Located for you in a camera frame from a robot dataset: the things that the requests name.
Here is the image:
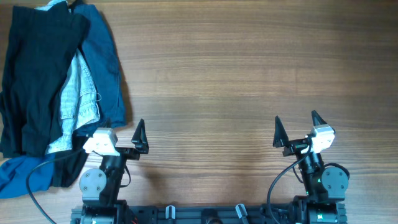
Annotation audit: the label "light blue denim shorts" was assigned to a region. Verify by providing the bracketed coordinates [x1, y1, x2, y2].
[34, 0, 103, 155]

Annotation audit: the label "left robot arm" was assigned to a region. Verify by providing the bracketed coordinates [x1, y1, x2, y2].
[71, 119, 149, 224]

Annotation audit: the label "black garment under pile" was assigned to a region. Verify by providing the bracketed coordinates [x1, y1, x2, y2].
[52, 136, 88, 188]

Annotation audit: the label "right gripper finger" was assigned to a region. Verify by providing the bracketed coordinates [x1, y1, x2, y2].
[273, 116, 289, 147]
[311, 110, 327, 126]

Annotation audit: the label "bright blue garment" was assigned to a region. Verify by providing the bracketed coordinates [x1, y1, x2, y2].
[1, 154, 55, 199]

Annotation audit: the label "black shorts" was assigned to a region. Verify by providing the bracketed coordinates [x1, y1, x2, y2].
[1, 1, 89, 158]

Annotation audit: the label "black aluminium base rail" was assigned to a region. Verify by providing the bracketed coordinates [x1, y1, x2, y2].
[70, 203, 348, 224]

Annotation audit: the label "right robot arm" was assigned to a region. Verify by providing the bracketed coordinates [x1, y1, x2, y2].
[266, 110, 350, 223]

